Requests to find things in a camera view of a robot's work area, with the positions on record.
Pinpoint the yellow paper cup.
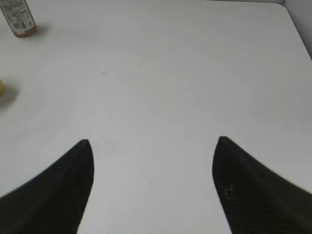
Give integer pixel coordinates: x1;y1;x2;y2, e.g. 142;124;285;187
0;80;5;97

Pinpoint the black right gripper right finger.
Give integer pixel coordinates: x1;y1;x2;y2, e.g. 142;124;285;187
212;136;312;234

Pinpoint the orange juice bottle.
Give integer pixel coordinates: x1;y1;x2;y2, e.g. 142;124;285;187
0;0;37;38

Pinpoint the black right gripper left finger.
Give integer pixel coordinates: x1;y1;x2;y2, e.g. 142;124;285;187
0;139;94;234

